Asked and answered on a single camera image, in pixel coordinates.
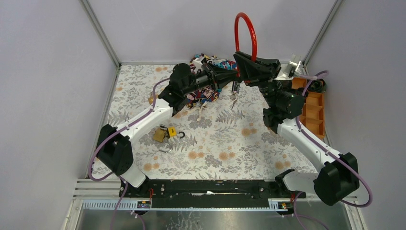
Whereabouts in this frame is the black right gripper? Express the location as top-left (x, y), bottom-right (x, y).
top-left (233, 51), bottom-right (282, 109)

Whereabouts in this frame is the red cable lock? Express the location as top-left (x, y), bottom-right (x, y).
top-left (232, 11), bottom-right (258, 96)

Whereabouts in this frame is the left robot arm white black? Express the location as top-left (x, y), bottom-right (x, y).
top-left (92, 63), bottom-right (240, 197)

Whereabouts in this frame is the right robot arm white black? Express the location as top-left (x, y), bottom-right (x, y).
top-left (234, 51), bottom-right (360, 206)

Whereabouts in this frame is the colourful comic print cloth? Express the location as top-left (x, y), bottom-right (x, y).
top-left (186, 53), bottom-right (237, 109)

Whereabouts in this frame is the orange wooden compartment tray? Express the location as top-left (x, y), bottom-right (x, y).
top-left (300, 86), bottom-right (325, 139)

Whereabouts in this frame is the yellow small padlock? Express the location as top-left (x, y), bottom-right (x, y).
top-left (167, 126), bottom-right (185, 139)

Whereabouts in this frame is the brass padlock upper left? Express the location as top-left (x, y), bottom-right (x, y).
top-left (148, 95), bottom-right (156, 105)

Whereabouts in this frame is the brass padlock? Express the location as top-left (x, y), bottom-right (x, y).
top-left (148, 95), bottom-right (156, 105)
top-left (153, 126), bottom-right (168, 142)

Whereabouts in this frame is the brass padlock near centre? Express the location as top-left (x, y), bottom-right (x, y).
top-left (153, 126), bottom-right (168, 142)

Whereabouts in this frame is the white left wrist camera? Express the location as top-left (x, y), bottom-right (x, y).
top-left (189, 55), bottom-right (206, 73)

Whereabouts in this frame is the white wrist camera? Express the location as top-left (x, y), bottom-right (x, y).
top-left (275, 55), bottom-right (303, 81)
top-left (189, 55), bottom-right (206, 73)

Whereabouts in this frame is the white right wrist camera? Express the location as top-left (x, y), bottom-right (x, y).
top-left (275, 55), bottom-right (303, 81)

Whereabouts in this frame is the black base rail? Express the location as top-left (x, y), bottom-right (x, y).
top-left (119, 179), bottom-right (306, 209)

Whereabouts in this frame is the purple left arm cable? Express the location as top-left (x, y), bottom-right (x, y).
top-left (88, 78), bottom-right (170, 230)

